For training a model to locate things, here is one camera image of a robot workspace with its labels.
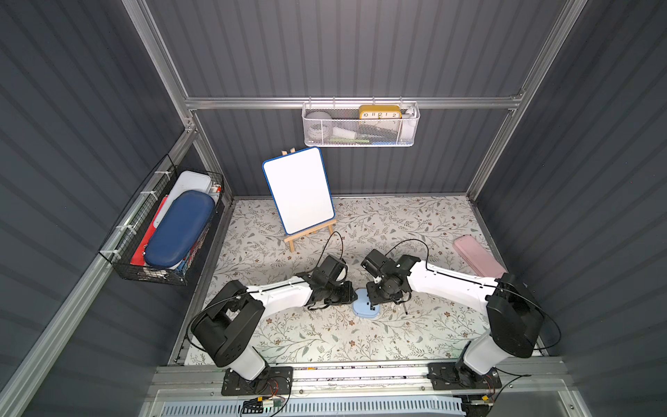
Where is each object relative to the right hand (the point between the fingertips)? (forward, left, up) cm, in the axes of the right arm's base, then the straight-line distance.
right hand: (377, 295), depth 85 cm
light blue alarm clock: (-3, +5, -2) cm, 6 cm away
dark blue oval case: (+6, +55, +28) cm, 62 cm away
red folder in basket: (-2, +64, +25) cm, 68 cm away
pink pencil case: (+18, -42, -7) cm, 46 cm away
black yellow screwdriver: (-1, -10, -6) cm, 11 cm away
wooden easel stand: (+21, +31, +3) cm, 38 cm away
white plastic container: (+23, +59, +30) cm, 70 cm away
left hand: (-1, +7, -2) cm, 7 cm away
